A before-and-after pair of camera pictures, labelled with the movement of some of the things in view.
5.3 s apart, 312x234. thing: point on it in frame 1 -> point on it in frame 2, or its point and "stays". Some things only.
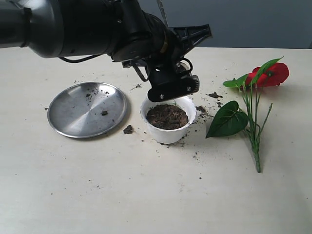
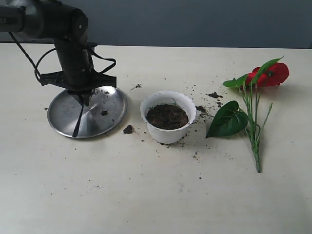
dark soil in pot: x=166 y=116 stays
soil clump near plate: x=128 y=129 stays
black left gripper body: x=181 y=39 -> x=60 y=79
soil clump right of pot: x=200 y=108 stays
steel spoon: x=163 y=12 -> x=75 y=134
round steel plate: x=87 y=109 stays
